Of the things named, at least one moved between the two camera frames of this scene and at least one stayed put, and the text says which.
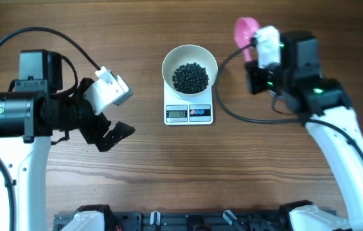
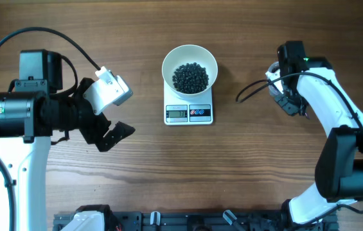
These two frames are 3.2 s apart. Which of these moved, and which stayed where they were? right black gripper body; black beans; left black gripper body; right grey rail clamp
Moved: right black gripper body
Stayed: left black gripper body; right grey rail clamp; black beans
